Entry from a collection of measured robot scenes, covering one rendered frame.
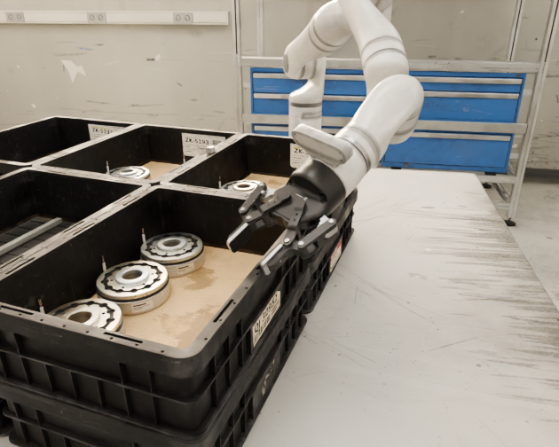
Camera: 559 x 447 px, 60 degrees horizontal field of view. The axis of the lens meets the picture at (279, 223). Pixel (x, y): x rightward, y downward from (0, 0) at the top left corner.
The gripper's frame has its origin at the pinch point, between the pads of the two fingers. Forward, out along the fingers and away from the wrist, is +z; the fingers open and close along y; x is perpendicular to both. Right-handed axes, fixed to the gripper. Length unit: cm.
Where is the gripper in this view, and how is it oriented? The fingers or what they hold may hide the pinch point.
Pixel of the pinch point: (253, 250)
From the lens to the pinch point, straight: 61.3
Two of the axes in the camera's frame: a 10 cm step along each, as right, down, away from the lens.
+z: -6.6, 6.6, -3.6
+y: -7.1, -4.1, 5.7
